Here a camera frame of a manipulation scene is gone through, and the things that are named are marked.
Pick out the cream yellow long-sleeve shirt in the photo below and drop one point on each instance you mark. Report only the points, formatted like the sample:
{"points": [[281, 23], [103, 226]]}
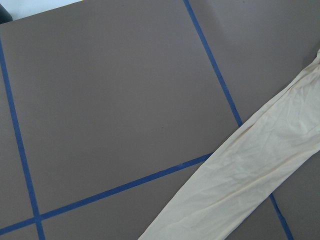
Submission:
{"points": [[258, 157]]}

